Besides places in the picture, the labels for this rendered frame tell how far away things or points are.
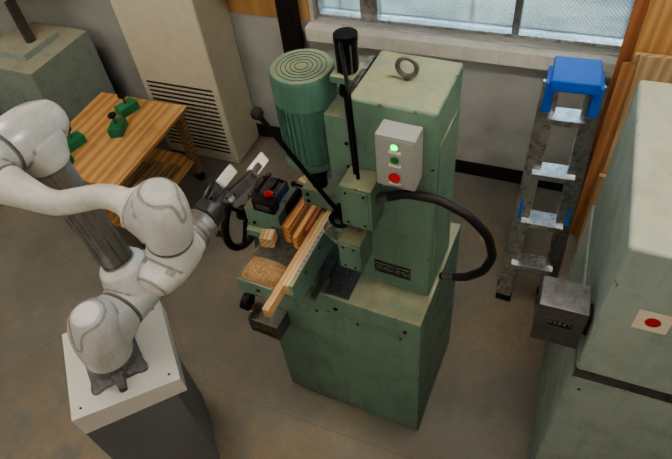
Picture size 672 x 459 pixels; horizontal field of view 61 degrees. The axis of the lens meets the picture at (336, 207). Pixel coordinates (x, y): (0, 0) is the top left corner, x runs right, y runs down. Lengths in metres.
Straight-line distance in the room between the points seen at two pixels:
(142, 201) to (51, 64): 2.60
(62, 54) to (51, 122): 2.09
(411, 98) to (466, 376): 1.54
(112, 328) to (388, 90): 1.07
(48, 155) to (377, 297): 1.03
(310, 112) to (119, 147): 1.75
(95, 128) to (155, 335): 1.54
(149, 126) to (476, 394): 2.07
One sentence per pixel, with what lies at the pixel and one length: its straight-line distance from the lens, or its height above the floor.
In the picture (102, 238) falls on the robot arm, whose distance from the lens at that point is 1.83.
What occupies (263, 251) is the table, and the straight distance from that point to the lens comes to 1.88.
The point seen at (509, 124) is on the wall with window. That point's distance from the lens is 3.11.
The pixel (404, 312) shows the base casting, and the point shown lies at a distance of 1.81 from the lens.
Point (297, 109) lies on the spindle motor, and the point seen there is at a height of 1.43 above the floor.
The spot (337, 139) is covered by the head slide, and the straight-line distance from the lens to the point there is 1.53.
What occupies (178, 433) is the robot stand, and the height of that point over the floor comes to 0.35.
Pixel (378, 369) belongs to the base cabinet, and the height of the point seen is 0.42.
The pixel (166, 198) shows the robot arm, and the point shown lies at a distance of 1.15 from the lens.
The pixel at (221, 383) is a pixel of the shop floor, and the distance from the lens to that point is 2.70.
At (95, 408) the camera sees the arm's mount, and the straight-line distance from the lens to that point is 2.00.
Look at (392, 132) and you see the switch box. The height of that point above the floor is 1.48.
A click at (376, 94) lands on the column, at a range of 1.37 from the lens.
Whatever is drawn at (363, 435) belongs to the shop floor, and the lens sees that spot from 2.50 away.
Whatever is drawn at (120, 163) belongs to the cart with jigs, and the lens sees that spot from 3.01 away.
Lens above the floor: 2.33
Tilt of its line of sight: 47 degrees down
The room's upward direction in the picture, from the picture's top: 8 degrees counter-clockwise
